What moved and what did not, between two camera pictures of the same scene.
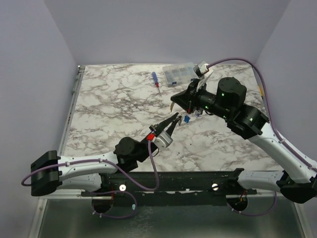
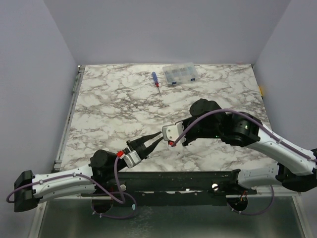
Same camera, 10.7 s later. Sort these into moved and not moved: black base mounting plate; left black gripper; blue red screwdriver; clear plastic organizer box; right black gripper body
Moved: right black gripper body; left black gripper
Not moved: clear plastic organizer box; black base mounting plate; blue red screwdriver
